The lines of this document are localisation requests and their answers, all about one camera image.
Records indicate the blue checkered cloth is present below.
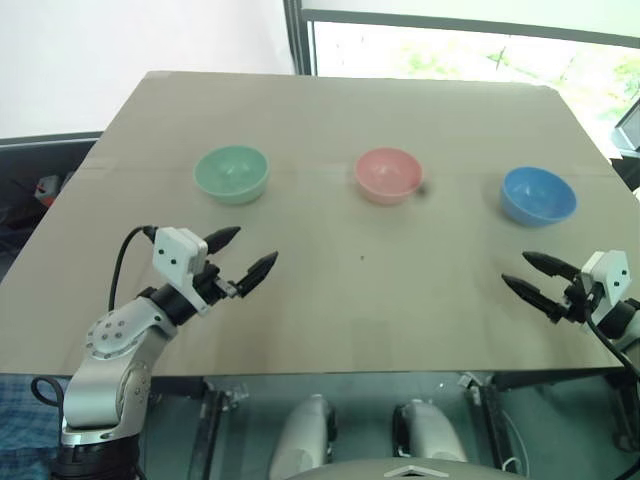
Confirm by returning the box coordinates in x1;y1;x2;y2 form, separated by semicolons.
0;373;71;480

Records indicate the silver right robot leg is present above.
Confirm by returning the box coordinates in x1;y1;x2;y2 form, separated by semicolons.
392;398;469;464

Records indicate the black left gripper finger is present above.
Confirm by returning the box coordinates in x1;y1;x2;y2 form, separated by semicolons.
202;225;242;261
235;250;280;300

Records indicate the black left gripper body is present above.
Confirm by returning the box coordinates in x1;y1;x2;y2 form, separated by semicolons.
192;260;240;307

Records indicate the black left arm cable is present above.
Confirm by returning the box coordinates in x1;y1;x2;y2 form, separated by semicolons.
108;225;160;312

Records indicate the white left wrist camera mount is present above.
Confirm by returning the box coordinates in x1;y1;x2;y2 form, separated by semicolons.
152;226;210;316

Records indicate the dark window frame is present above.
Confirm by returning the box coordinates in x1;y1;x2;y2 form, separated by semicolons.
282;0;640;77

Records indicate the grey robot torso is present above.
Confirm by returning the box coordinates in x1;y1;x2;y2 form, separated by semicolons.
284;457;541;480

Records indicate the pink-red bowl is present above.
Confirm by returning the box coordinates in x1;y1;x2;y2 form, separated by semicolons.
353;147;423;207

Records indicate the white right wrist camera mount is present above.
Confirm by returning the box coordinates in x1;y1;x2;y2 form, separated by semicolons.
580;249;631;335

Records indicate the silver left robot leg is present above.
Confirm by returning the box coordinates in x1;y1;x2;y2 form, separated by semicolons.
268;393;339;480

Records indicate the silver robot leg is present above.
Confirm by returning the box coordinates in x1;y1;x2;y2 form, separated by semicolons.
392;398;469;464
268;393;339;480

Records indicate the blue bowl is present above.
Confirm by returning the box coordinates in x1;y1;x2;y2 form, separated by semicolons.
498;165;578;228

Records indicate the green bowl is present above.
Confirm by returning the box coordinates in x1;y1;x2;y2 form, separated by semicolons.
193;144;271;207

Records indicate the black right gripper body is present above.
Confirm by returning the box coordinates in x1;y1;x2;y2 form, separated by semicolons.
559;275;599;326

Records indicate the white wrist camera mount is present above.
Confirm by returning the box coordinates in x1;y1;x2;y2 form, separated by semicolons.
580;249;631;335
152;226;210;316

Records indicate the red and white object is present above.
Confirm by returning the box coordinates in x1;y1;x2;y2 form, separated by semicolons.
33;174;62;206

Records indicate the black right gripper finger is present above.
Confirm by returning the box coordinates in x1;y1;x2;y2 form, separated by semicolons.
501;273;570;325
522;251;582;284

